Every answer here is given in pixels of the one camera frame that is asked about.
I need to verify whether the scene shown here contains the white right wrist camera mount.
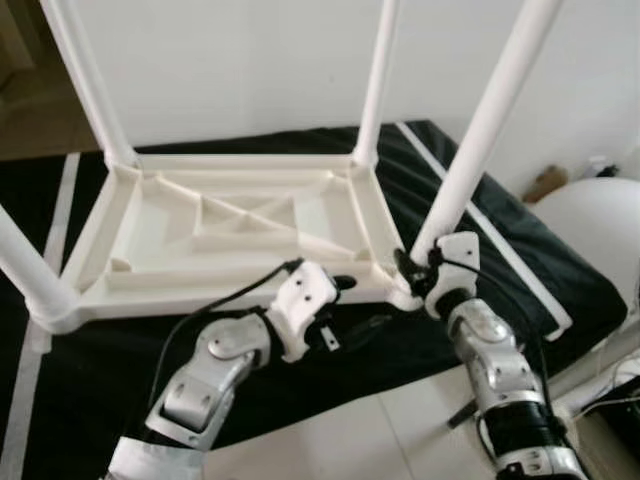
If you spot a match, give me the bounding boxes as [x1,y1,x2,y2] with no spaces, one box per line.
[425,232,483,319]

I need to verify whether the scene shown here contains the wall socket with black plug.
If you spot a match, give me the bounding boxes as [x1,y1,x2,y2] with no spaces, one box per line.
[587,156,621,178]

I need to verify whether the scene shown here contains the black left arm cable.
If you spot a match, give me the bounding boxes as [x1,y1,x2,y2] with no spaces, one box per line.
[150,258,304,401]

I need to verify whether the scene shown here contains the white standing fan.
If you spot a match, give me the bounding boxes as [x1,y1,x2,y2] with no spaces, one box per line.
[530,178,640,441]

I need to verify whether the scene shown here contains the dark metal bed leg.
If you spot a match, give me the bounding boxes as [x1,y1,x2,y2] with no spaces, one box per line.
[447,398,481,427]

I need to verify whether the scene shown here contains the brown plush object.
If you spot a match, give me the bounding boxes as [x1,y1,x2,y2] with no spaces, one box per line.
[522,165,571,203]

